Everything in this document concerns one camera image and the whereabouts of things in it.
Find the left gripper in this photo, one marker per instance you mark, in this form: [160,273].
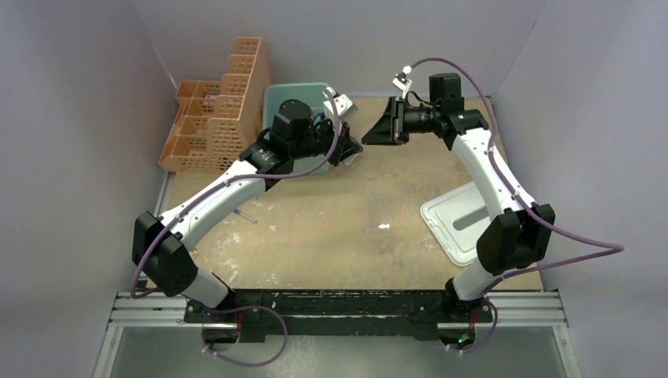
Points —
[346,146]

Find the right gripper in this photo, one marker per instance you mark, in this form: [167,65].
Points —
[391,129]

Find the clear well plate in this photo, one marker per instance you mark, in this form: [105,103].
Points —
[378,215]

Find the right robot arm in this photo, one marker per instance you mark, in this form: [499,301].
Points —
[519,232]

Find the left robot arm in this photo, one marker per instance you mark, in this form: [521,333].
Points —
[162,244]

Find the teal plastic tub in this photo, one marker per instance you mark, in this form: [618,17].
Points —
[310,93]

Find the white tub lid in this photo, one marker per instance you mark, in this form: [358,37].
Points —
[457,219]

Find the lower blue-capped test tube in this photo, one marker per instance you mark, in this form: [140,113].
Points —
[245,216]

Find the orange plastic rack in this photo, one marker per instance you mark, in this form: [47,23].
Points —
[218,119]

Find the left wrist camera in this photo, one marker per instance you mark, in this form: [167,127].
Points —
[343,105]

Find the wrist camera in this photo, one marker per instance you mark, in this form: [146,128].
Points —
[402,81]
[343,105]

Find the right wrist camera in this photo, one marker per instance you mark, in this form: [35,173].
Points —
[402,81]

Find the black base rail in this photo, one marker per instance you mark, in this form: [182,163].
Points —
[424,315]

